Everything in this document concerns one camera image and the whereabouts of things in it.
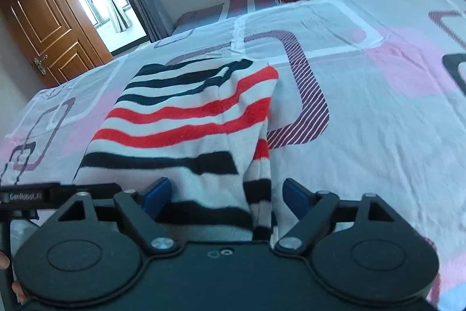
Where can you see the person's left hand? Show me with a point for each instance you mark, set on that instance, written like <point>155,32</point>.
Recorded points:
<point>20,291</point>

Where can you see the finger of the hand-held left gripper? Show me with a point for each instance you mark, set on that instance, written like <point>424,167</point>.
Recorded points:
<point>106,189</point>

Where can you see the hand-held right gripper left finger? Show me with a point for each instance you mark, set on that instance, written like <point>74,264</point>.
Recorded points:
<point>158,196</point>

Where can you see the brown wooden door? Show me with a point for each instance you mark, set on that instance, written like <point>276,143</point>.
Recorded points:
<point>54,30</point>

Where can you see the pink white patterned bed blanket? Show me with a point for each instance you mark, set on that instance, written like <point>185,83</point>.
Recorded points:
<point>364,114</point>

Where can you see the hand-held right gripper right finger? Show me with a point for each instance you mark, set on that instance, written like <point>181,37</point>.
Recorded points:
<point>294,196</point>

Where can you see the light blue cloth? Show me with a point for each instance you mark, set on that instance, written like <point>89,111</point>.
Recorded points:
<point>451,302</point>

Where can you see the red black white striped sweater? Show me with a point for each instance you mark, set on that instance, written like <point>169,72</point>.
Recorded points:
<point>182,121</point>

